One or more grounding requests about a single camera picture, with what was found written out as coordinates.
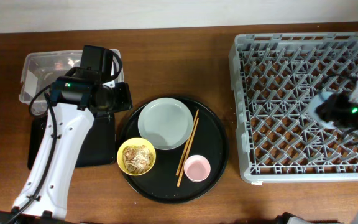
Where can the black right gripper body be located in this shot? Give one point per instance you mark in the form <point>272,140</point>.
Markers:
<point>352,116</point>

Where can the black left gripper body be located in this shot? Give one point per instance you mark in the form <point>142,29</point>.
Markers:
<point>119,98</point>

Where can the yellow bowl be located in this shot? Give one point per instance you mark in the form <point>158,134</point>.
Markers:
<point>134,142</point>

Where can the pink cup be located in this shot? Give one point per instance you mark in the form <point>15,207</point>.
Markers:
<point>197,168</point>

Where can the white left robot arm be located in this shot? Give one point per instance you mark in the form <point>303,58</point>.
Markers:
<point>43,199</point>

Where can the grey dishwasher rack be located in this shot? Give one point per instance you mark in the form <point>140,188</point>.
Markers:
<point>274,77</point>

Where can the clear plastic waste bin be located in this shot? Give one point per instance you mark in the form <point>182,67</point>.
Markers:
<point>42,71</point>

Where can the black rectangular tray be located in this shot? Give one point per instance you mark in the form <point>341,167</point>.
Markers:
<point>98,147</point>

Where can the grey round plate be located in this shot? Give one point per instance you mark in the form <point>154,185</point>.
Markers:
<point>166,123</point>

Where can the food scraps and rice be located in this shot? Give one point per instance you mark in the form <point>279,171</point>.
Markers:
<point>137,159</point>

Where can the white label on bin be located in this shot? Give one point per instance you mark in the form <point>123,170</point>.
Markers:
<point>30,85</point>

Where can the wooden chopstick left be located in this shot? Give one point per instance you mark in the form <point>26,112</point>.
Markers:
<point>186,145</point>

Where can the wooden chopstick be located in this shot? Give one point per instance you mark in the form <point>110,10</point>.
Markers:
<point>186,145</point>
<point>187,152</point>

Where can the wooden chopstick right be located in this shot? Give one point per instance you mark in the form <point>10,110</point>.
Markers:
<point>187,152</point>

